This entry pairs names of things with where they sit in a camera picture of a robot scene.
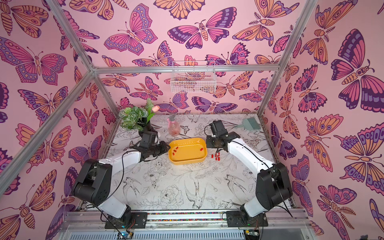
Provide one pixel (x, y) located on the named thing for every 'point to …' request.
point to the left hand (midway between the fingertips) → (171, 146)
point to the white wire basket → (195, 77)
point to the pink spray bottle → (173, 127)
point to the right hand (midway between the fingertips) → (207, 142)
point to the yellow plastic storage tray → (186, 151)
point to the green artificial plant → (130, 116)
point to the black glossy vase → (146, 126)
